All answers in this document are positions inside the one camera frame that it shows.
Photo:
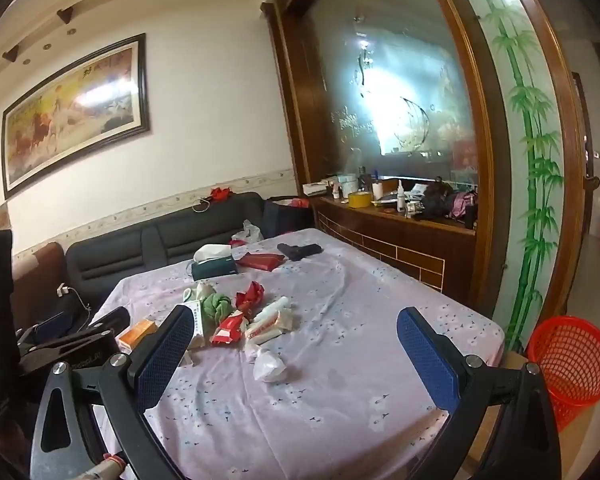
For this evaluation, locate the small wall plaque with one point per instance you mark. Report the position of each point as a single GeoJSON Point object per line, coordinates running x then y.
{"type": "Point", "coordinates": [3, 217]}

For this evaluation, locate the wooden glass partition cabinet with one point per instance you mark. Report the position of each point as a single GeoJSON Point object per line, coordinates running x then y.
{"type": "Point", "coordinates": [380, 250]}

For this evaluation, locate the framed horse painting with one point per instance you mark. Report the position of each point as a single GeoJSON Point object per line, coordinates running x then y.
{"type": "Point", "coordinates": [75, 115]}

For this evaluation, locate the white paper roll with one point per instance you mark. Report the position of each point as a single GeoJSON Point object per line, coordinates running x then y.
{"type": "Point", "coordinates": [377, 191]}

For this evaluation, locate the black bag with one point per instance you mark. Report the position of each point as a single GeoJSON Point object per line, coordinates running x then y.
{"type": "Point", "coordinates": [285, 220]}

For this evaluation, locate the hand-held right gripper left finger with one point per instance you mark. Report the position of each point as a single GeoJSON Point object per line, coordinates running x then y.
{"type": "Point", "coordinates": [165, 355]}

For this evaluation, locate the black sofa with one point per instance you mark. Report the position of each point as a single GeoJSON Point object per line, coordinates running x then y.
{"type": "Point", "coordinates": [130, 250]}

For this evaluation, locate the orange box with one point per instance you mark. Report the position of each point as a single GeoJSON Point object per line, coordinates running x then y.
{"type": "Point", "coordinates": [135, 335]}

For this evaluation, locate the red plastic basket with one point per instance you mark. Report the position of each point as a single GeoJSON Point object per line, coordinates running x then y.
{"type": "Point", "coordinates": [570, 360]}

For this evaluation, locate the white plastic bag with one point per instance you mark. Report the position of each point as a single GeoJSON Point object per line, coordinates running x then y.
{"type": "Point", "coordinates": [270, 366]}
{"type": "Point", "coordinates": [247, 232]}

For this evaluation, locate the white round tub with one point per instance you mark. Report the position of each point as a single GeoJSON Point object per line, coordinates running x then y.
{"type": "Point", "coordinates": [349, 183]}

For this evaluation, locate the yellow tape roll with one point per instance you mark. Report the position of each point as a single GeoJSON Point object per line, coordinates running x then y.
{"type": "Point", "coordinates": [360, 200]}

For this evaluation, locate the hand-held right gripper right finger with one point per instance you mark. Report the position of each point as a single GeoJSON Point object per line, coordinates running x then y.
{"type": "Point", "coordinates": [427, 355]}

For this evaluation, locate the flat red box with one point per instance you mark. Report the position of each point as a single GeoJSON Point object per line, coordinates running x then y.
{"type": "Point", "coordinates": [260, 261]}

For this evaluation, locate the flat white box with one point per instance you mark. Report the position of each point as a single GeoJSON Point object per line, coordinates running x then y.
{"type": "Point", "coordinates": [315, 189]}

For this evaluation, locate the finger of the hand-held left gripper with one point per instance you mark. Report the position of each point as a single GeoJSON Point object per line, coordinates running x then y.
{"type": "Point", "coordinates": [55, 324]}
{"type": "Point", "coordinates": [110, 319]}

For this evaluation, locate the red wrapper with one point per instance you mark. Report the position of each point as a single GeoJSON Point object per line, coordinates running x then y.
{"type": "Point", "coordinates": [250, 296]}

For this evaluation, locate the green cloth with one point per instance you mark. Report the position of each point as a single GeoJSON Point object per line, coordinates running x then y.
{"type": "Point", "coordinates": [217, 307]}

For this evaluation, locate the green tissue box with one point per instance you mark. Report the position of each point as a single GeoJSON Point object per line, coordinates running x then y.
{"type": "Point", "coordinates": [215, 267]}

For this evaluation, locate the white charger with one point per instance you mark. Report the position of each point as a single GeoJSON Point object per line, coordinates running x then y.
{"type": "Point", "coordinates": [63, 290]}

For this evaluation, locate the pink bag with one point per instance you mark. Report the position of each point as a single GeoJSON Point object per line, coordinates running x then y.
{"type": "Point", "coordinates": [464, 204]}

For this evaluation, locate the black handbag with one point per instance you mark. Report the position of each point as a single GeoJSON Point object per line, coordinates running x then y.
{"type": "Point", "coordinates": [437, 202]}

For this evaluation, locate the beige paper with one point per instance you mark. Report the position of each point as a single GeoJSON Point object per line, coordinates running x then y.
{"type": "Point", "coordinates": [202, 291]}

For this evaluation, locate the red white snack packet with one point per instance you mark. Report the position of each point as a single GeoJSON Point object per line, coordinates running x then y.
{"type": "Point", "coordinates": [227, 330]}

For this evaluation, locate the red cloth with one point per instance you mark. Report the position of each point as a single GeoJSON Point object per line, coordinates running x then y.
{"type": "Point", "coordinates": [221, 193]}

